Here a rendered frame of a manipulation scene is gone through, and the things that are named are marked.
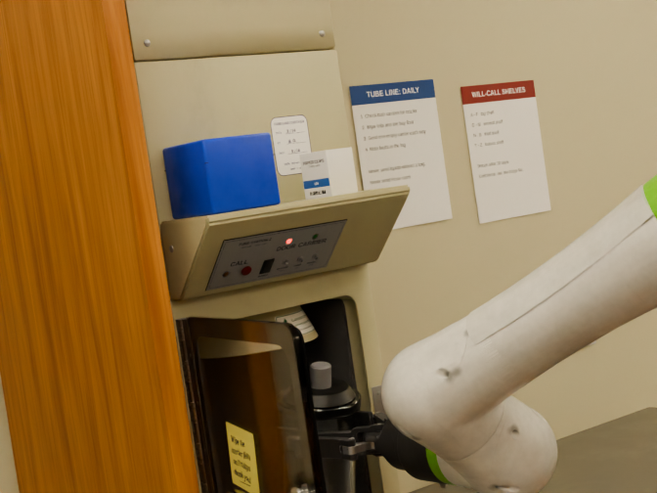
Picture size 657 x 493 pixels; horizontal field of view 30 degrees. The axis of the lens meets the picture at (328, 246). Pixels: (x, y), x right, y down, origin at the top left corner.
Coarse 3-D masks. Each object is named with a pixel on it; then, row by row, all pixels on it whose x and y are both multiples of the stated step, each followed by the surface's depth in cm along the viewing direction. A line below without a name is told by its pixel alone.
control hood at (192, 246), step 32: (384, 192) 160; (160, 224) 153; (192, 224) 147; (224, 224) 146; (256, 224) 149; (288, 224) 153; (352, 224) 161; (384, 224) 165; (192, 256) 148; (352, 256) 166; (192, 288) 151; (224, 288) 155
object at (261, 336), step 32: (192, 320) 150; (224, 320) 141; (256, 320) 135; (224, 352) 142; (256, 352) 134; (288, 352) 127; (224, 384) 144; (256, 384) 136; (288, 384) 128; (224, 416) 145; (256, 416) 137; (288, 416) 130; (224, 448) 147; (256, 448) 138; (288, 448) 131; (224, 480) 149; (288, 480) 132; (320, 480) 127
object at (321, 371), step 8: (312, 368) 162; (320, 368) 161; (328, 368) 162; (312, 376) 162; (320, 376) 161; (328, 376) 162; (312, 384) 162; (320, 384) 162; (328, 384) 162; (336, 384) 163; (344, 384) 163; (312, 392) 161; (320, 392) 161; (328, 392) 161; (336, 392) 160; (344, 392) 161; (352, 392) 163; (320, 400) 159; (328, 400) 159; (336, 400) 160; (344, 400) 160
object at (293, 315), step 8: (272, 312) 167; (280, 312) 167; (288, 312) 168; (296, 312) 169; (304, 312) 173; (264, 320) 166; (272, 320) 166; (280, 320) 167; (288, 320) 167; (296, 320) 168; (304, 320) 170; (304, 328) 169; (312, 328) 171; (304, 336) 168; (312, 336) 169
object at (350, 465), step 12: (360, 396) 163; (324, 408) 159; (336, 408) 159; (324, 420) 159; (336, 420) 160; (348, 420) 161; (324, 468) 161; (336, 468) 161; (348, 468) 163; (336, 480) 162; (348, 480) 163; (336, 492) 162; (348, 492) 164
